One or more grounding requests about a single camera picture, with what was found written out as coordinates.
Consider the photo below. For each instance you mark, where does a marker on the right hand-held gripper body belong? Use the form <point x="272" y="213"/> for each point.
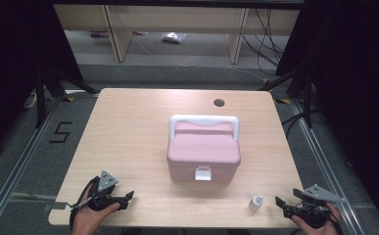
<point x="321" y="194"/>

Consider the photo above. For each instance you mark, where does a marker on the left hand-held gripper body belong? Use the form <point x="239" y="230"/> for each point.
<point x="107" y="181"/>

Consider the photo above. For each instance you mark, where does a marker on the small white dropper bottle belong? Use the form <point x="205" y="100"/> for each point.
<point x="255" y="204"/>

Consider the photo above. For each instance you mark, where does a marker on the person's right hand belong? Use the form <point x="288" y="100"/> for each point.
<point x="324" y="231"/>

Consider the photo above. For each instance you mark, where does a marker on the person's left hand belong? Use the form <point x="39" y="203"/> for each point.
<point x="85" y="222"/>

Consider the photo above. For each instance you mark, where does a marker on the grey tape piece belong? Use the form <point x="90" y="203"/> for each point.
<point x="56" y="206"/>

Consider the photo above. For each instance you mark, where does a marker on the black metal stand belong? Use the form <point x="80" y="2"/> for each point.
<point x="307" y="98"/>
<point x="40" y="98"/>

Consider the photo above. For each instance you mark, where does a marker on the white object beside stand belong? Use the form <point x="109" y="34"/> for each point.
<point x="30" y="101"/>

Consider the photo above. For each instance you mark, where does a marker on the black curtain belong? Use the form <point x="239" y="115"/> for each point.
<point x="356" y="65"/>
<point x="14" y="49"/>

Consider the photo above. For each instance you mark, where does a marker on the clear plastic bag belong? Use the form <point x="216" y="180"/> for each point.
<point x="173" y="37"/>

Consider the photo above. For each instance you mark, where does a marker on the aluminium floor rail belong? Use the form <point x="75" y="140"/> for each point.
<point x="20" y="163"/>
<point x="321" y="160"/>

